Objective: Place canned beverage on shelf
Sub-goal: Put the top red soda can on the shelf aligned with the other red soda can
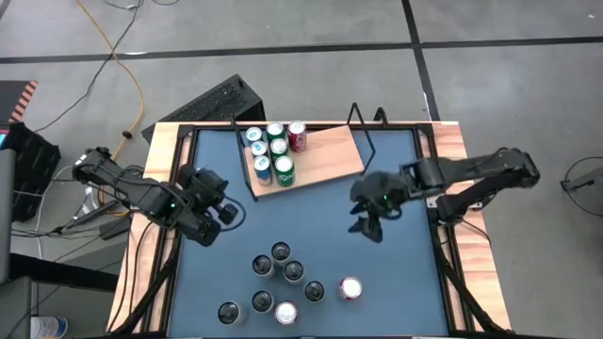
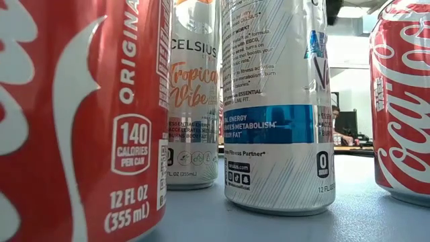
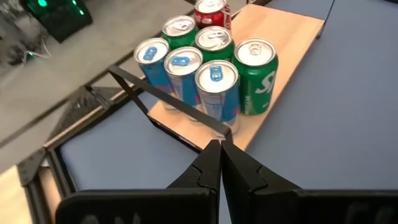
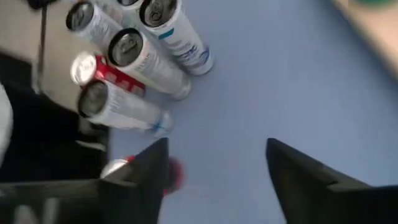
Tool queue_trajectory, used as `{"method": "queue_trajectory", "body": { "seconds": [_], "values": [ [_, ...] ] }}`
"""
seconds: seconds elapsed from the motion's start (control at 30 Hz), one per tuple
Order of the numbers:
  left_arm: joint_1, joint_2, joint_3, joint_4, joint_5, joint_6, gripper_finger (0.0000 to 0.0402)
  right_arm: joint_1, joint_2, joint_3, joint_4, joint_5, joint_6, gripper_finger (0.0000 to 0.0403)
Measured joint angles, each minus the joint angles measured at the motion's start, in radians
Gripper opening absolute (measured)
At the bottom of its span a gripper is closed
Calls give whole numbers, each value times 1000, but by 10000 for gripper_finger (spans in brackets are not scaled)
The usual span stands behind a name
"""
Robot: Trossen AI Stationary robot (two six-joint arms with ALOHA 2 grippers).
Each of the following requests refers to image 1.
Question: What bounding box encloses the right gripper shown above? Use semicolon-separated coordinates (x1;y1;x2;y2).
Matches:
348;169;409;244

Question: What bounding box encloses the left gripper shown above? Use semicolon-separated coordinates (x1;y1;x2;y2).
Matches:
178;163;240;226

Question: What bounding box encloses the red Coca-Cola can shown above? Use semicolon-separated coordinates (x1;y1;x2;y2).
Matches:
286;120;308;153
336;276;364;302
273;300;300;327

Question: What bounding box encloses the blue table mat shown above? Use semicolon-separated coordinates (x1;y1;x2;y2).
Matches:
168;127;449;338

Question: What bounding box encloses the white Celsius energy drink can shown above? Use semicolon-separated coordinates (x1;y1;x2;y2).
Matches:
270;240;292;265
217;299;247;325
252;290;276;315
251;253;277;280

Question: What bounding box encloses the white Celsius Tropical Vibe can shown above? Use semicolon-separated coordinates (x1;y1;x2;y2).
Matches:
283;259;306;286

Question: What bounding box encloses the white Celsius Arctic Vibe can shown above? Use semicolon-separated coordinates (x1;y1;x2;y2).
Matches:
302;280;326;304

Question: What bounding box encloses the black perforated computer case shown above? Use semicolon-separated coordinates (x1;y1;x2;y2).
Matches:
140;73;267;142

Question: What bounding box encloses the black power strip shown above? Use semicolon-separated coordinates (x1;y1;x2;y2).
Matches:
97;218;132;241

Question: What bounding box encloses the black floor beam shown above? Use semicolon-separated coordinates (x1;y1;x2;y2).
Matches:
8;252;120;293

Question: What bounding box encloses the black storage case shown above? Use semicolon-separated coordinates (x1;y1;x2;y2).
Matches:
0;121;61;223

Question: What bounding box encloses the white blue container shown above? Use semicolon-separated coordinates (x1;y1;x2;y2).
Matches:
30;315;70;339

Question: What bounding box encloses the wooden shelf black metal frame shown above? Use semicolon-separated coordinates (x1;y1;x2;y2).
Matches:
230;102;378;202

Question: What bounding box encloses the black aluminium table frame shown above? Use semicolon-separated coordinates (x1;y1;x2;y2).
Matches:
106;120;513;339

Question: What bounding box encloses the white cable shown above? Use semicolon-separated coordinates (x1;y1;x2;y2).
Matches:
35;163;98;222

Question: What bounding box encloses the yellow extension cable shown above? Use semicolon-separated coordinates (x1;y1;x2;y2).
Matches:
74;0;145;204

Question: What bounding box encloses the black floor cable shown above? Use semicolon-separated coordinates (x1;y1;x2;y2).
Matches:
103;0;183;11
33;0;145;134

